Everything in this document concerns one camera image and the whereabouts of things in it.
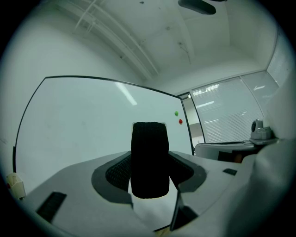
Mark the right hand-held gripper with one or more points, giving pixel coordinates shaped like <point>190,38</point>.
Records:
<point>263,137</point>

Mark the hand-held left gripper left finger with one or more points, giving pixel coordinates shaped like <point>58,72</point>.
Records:
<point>83,185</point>

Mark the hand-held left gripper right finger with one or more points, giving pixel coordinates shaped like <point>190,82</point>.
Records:
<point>208,180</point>

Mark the black whiteboard eraser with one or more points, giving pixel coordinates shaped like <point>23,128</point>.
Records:
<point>150,162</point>

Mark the red round magnet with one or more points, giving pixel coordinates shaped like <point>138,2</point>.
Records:
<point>180,121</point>

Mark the white window blinds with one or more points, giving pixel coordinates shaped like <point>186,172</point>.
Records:
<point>231,111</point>

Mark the large whiteboard with black frame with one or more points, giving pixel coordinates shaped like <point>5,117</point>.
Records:
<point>81,120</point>

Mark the white ceiling pipe rail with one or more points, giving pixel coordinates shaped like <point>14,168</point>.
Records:
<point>120,44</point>

